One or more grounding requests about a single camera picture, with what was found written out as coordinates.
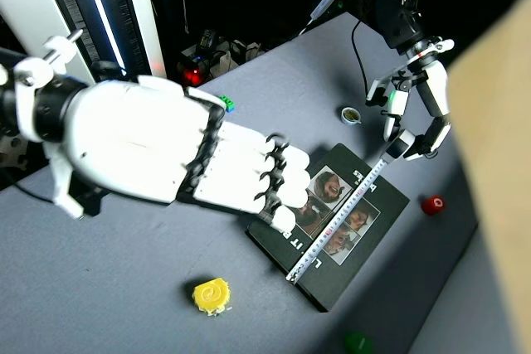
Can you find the red toy block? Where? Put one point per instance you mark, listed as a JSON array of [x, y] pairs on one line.
[[433, 205]]

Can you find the grey table cloth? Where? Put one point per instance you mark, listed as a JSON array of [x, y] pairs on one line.
[[103, 287]]

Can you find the small white food bowl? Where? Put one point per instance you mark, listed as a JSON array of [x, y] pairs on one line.
[[350, 115]]

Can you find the black Beatles book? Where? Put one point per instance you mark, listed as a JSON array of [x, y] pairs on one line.
[[365, 263]]

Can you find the green blue toy brick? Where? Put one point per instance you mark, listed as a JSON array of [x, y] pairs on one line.
[[229, 104]]

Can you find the red lit device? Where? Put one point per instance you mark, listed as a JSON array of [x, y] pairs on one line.
[[193, 76]]

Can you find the green toy block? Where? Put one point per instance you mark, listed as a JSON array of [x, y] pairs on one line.
[[359, 343]]

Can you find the black power adapter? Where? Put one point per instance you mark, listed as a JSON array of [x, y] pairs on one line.
[[207, 41]]

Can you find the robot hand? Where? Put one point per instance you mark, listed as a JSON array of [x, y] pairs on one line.
[[137, 138], [437, 88]]

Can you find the beige cardboard panel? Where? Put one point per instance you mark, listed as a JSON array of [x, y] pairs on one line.
[[498, 163]]

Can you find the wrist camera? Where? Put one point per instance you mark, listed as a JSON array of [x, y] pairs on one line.
[[375, 95], [89, 196]]

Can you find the white grey tape measure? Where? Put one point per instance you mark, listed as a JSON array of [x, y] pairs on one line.
[[398, 146]]

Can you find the yellow toy roll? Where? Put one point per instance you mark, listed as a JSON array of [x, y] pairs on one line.
[[210, 296]]

